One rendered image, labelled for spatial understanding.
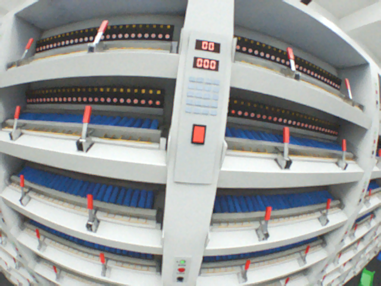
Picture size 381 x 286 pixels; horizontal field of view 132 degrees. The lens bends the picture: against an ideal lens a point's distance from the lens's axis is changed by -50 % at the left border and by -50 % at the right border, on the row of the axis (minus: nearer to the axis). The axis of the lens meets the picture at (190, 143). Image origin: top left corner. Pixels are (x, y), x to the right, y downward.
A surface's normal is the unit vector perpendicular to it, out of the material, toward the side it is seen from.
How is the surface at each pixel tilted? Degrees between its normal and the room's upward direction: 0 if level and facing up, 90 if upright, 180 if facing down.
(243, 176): 110
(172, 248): 90
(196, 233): 90
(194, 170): 90
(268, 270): 20
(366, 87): 90
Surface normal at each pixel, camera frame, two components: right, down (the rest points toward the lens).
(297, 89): 0.04, 0.48
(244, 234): 0.13, -0.87
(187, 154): 0.08, 0.15
